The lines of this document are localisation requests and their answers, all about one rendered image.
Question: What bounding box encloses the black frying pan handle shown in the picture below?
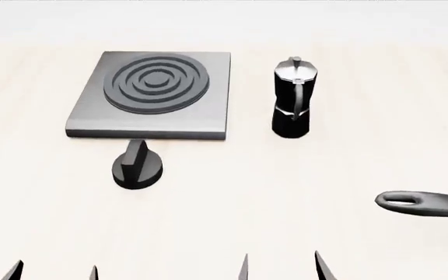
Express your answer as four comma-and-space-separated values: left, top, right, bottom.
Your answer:
374, 191, 448, 224

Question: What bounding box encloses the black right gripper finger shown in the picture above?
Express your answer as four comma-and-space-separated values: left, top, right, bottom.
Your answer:
237, 253, 250, 280
314, 250, 338, 280

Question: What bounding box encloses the grey square stove plate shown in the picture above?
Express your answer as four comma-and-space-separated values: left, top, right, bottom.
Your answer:
64, 51, 233, 142

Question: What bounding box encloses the black moka pot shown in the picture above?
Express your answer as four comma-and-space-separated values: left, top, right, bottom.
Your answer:
271, 56, 320, 139

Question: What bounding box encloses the black stove knob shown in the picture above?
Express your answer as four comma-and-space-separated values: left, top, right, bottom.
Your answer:
111, 138, 164, 191

